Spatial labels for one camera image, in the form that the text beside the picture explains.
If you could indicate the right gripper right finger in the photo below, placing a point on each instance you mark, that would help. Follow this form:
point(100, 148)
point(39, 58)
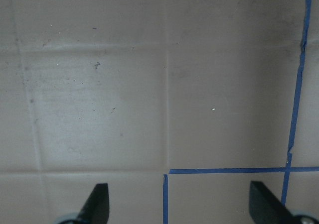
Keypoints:
point(265, 208)

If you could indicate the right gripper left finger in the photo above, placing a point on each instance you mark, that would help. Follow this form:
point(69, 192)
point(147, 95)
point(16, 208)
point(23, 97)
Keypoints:
point(96, 209)

